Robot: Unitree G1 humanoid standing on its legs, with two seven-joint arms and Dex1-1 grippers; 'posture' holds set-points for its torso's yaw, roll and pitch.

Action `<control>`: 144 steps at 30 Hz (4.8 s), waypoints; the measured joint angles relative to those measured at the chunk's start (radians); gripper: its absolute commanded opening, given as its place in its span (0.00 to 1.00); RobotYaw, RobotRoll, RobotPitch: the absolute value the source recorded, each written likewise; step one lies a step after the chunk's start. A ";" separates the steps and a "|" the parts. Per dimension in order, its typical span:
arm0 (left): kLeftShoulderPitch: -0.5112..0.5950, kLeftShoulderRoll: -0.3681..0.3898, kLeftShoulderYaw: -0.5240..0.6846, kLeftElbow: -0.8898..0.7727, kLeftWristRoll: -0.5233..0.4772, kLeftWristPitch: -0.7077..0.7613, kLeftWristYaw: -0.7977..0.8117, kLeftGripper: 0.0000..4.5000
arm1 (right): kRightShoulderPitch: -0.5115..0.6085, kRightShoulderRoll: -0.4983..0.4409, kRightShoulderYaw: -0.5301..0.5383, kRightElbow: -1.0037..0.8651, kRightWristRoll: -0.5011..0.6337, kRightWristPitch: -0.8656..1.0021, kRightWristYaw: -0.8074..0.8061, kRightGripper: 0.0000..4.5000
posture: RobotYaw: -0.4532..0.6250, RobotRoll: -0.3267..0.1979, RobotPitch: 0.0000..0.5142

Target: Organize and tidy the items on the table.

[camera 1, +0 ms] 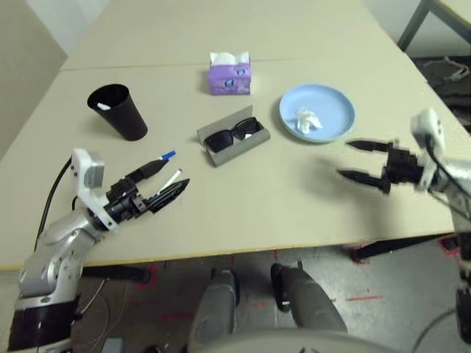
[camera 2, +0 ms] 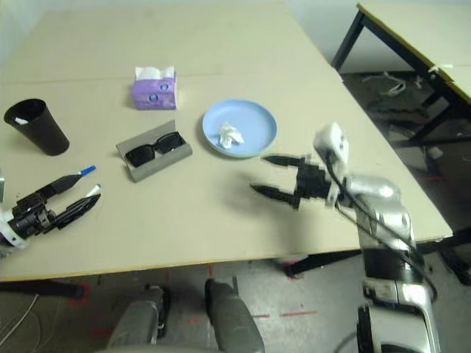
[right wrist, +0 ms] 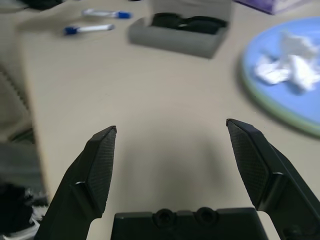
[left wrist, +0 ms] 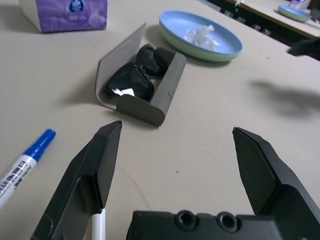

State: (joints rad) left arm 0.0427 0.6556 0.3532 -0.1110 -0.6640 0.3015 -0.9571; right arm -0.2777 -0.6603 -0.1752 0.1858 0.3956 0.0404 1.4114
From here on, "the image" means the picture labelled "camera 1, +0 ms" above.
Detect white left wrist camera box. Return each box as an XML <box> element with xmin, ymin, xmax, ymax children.
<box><xmin>71</xmin><ymin>148</ymin><xmax>118</xmax><ymax>232</ymax></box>

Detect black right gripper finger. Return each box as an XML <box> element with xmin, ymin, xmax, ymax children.
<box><xmin>344</xmin><ymin>138</ymin><xmax>393</xmax><ymax>154</ymax></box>
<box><xmin>336</xmin><ymin>168</ymin><xmax>392</xmax><ymax>195</ymax></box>

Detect light blue plate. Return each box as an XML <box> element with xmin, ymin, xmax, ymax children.
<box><xmin>278</xmin><ymin>83</ymin><xmax>356</xmax><ymax>144</ymax></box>

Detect grey robot right leg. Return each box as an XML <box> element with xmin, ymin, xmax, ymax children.
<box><xmin>270</xmin><ymin>263</ymin><xmax>349</xmax><ymax>334</ymax></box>

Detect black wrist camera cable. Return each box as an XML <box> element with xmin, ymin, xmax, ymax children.
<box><xmin>422</xmin><ymin>135</ymin><xmax>471</xmax><ymax>221</ymax></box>
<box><xmin>35</xmin><ymin>157</ymin><xmax>74</xmax><ymax>251</ymax></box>

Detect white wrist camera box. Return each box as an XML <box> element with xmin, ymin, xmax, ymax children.
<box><xmin>71</xmin><ymin>148</ymin><xmax>118</xmax><ymax>232</ymax></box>
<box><xmin>409</xmin><ymin>107</ymin><xmax>448</xmax><ymax>192</ymax></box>

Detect black sunglasses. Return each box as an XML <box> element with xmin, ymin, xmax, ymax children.
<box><xmin>203</xmin><ymin>116</ymin><xmax>258</xmax><ymax>154</ymax></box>

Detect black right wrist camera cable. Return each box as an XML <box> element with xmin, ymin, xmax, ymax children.
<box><xmin>422</xmin><ymin>135</ymin><xmax>471</xmax><ymax>221</ymax></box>

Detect black left wrist camera cable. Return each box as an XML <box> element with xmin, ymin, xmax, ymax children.
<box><xmin>35</xmin><ymin>157</ymin><xmax>74</xmax><ymax>251</ymax></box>

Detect thin white floor wires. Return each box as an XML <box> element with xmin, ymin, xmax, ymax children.
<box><xmin>77</xmin><ymin>279</ymin><xmax>128</xmax><ymax>343</ymax></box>

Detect white tissue sheet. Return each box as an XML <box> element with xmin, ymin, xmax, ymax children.
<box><xmin>209</xmin><ymin>51</ymin><xmax>251</xmax><ymax>67</ymax></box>

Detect grey robot leg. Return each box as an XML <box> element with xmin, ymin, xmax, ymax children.
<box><xmin>270</xmin><ymin>263</ymin><xmax>349</xmax><ymax>334</ymax></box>
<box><xmin>188</xmin><ymin>268</ymin><xmax>240</xmax><ymax>350</ymax></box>

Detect beige cloth partition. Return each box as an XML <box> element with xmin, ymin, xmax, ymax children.
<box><xmin>0</xmin><ymin>0</ymin><xmax>69</xmax><ymax>163</ymax></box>

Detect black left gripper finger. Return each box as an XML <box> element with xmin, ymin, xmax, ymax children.
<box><xmin>145</xmin><ymin>178</ymin><xmax>191</xmax><ymax>215</ymax></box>
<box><xmin>127</xmin><ymin>157</ymin><xmax>170</xmax><ymax>182</ymax></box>

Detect purple tissue box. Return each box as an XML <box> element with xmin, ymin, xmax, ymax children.
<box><xmin>206</xmin><ymin>51</ymin><xmax>254</xmax><ymax>96</ymax></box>

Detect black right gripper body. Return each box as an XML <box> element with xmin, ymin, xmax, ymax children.
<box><xmin>382</xmin><ymin>141</ymin><xmax>426</xmax><ymax>190</ymax></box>

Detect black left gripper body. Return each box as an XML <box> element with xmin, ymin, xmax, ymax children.
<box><xmin>105</xmin><ymin>175</ymin><xmax>150</xmax><ymax>221</ymax></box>

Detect beige table with dark frame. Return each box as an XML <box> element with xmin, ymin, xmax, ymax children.
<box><xmin>397</xmin><ymin>0</ymin><xmax>471</xmax><ymax>52</ymax></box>

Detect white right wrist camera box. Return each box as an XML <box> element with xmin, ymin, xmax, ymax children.
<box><xmin>409</xmin><ymin>107</ymin><xmax>448</xmax><ymax>192</ymax></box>

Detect black plastic cup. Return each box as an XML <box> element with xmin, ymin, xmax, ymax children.
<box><xmin>87</xmin><ymin>83</ymin><xmax>149</xmax><ymax>142</ymax></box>

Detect thin black hanging cable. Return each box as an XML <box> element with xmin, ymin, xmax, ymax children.
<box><xmin>411</xmin><ymin>304</ymin><xmax>459</xmax><ymax>353</ymax></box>

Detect grey robot left leg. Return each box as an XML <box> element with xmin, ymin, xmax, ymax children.
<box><xmin>188</xmin><ymin>268</ymin><xmax>240</xmax><ymax>350</ymax></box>

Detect white floor cable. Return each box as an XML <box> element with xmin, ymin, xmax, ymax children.
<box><xmin>422</xmin><ymin>56</ymin><xmax>471</xmax><ymax>82</ymax></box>

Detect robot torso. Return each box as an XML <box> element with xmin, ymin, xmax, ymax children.
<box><xmin>189</xmin><ymin>329</ymin><xmax>402</xmax><ymax>353</ymax></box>

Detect grey glasses case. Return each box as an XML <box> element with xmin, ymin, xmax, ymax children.
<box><xmin>196</xmin><ymin>105</ymin><xmax>272</xmax><ymax>169</ymax></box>

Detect black table foot bar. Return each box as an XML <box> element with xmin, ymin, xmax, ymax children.
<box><xmin>355</xmin><ymin>235</ymin><xmax>457</xmax><ymax>262</ymax></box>

